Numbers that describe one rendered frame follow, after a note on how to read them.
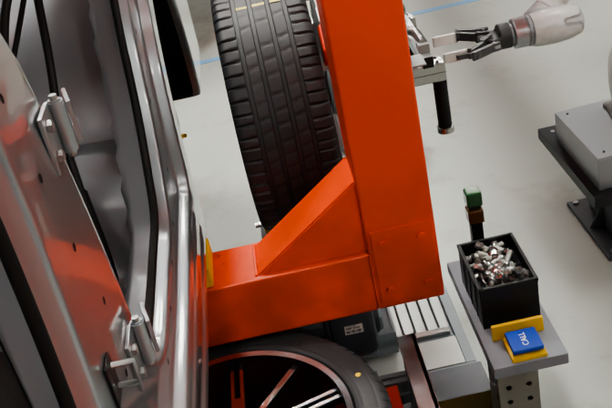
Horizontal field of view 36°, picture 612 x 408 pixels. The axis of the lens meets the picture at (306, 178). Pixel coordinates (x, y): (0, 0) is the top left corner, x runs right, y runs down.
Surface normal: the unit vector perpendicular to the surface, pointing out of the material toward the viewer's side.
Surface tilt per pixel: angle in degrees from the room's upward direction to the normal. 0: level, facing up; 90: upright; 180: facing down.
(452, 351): 0
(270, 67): 51
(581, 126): 2
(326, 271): 90
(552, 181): 0
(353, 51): 90
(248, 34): 33
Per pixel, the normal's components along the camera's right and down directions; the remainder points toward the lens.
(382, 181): 0.11, 0.47
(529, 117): -0.19, -0.85
